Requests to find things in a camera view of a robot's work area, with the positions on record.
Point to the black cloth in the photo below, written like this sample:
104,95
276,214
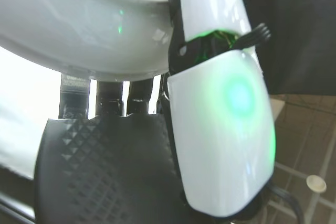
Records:
296,24

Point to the white round foot pad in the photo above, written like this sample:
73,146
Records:
316,183

